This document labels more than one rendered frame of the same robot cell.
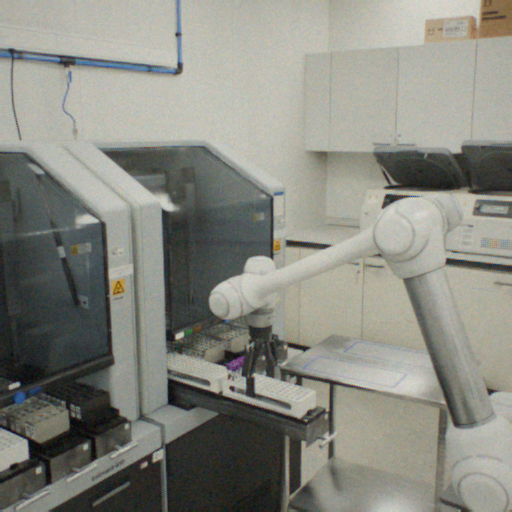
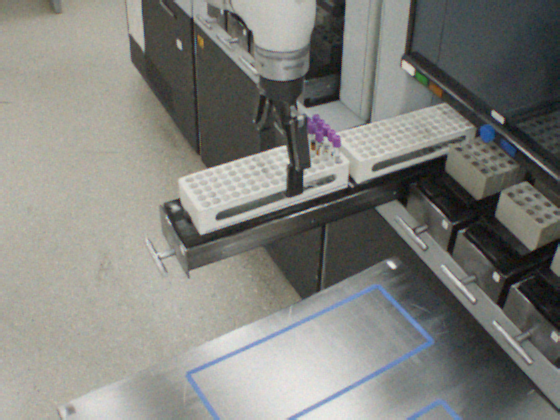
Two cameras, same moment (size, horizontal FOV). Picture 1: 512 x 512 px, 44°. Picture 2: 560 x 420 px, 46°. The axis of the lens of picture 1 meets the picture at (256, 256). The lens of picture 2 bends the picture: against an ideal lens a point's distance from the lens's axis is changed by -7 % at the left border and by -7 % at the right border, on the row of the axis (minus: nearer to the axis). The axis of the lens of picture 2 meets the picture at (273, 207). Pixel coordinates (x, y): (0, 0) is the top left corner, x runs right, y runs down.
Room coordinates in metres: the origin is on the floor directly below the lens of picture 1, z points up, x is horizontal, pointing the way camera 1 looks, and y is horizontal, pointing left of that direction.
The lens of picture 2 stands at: (2.35, -0.93, 1.64)
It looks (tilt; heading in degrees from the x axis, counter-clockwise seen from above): 41 degrees down; 116
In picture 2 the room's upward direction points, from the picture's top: 1 degrees clockwise
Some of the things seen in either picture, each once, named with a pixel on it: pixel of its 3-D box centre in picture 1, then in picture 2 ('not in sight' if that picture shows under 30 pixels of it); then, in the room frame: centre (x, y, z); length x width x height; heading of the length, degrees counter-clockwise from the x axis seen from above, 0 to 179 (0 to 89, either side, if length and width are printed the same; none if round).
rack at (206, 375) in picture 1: (193, 373); (406, 142); (2.07, 0.22, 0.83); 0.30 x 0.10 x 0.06; 54
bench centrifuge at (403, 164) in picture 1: (416, 194); not in sight; (4.33, -1.10, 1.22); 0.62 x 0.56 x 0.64; 142
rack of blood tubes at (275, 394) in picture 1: (268, 393); (265, 183); (1.89, -0.03, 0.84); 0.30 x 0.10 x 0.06; 54
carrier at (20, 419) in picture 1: (35, 419); (314, 17); (1.69, 0.63, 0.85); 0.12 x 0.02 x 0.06; 144
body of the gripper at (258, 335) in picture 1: (260, 337); (281, 94); (1.91, -0.01, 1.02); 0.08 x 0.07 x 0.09; 144
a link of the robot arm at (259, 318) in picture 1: (260, 315); (281, 56); (1.90, -0.01, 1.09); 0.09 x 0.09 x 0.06
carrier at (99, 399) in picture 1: (93, 407); (321, 46); (1.77, 0.49, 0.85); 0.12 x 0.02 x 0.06; 144
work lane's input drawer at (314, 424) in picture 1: (234, 400); (328, 187); (1.97, 0.08, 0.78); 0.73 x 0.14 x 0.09; 54
